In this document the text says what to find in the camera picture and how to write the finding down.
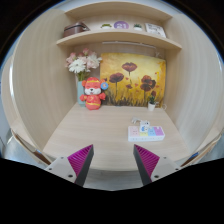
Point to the poppy flower painting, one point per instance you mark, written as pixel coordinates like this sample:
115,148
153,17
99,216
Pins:
133,79

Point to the flower bouquet in vase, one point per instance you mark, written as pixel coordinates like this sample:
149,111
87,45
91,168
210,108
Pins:
81,65

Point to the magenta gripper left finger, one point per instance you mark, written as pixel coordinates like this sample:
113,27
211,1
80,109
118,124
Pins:
75,167

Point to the wooden shelf board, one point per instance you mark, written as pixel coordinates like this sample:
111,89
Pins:
119,35

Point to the small green plant left shelf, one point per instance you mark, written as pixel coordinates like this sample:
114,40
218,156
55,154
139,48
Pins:
106,26

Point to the small potted plant white pot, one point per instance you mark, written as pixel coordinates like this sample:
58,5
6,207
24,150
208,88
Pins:
151,103

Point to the purple round number sign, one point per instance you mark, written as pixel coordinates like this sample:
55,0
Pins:
121,25

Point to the white framed picture card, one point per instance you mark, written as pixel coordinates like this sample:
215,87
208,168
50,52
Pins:
155,29

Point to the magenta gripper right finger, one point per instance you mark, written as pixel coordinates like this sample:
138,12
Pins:
151,166

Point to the red plush toy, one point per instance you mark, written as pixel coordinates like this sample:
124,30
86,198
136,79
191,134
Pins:
93,92

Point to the colourful power strip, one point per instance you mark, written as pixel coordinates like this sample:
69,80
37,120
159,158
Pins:
154,133

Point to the brown box on shelf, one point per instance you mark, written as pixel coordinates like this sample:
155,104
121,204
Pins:
75,29

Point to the small green plant on shelf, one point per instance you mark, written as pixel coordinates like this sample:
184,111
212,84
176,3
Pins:
137,27

